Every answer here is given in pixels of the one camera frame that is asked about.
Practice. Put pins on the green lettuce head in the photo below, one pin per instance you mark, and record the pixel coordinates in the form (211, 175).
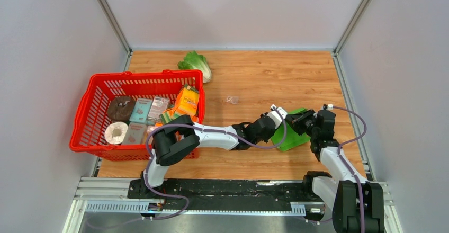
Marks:
(193, 60)

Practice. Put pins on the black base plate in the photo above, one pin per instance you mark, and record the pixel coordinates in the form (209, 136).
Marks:
(230, 195)

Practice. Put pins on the pink small box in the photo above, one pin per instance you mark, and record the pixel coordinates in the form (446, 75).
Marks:
(159, 106)

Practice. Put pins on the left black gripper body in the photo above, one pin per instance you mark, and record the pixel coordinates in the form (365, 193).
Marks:
(266, 138)

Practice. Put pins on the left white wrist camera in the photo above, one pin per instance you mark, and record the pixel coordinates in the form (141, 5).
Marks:
(277, 114)

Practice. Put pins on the green paper box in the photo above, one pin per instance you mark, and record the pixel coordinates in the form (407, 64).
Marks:
(292, 139)

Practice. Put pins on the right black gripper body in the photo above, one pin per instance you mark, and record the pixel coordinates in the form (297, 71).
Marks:
(304, 123)

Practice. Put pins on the white toilet paper roll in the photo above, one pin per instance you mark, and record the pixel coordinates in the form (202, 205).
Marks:
(115, 133)

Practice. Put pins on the red plastic basket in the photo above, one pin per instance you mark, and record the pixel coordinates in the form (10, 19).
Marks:
(91, 118)

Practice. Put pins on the teal small box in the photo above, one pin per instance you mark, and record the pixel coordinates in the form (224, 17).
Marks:
(141, 110)

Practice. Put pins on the green striped sponge pack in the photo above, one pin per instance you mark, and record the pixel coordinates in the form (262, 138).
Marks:
(166, 116)

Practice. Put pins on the brown round bread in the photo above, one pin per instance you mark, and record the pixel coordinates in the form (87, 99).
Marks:
(121, 108)

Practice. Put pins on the orange yellow carton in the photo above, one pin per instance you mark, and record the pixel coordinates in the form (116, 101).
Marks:
(187, 101)

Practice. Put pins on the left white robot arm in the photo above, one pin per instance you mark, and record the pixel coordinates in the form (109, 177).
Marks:
(170, 143)

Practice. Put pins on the small clear plastic piece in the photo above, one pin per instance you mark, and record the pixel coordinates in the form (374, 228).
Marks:
(232, 99)

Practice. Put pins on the grey pink flat box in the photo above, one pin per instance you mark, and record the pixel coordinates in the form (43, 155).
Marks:
(135, 134)

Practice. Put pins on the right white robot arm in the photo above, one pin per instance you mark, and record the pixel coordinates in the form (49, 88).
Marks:
(356, 203)

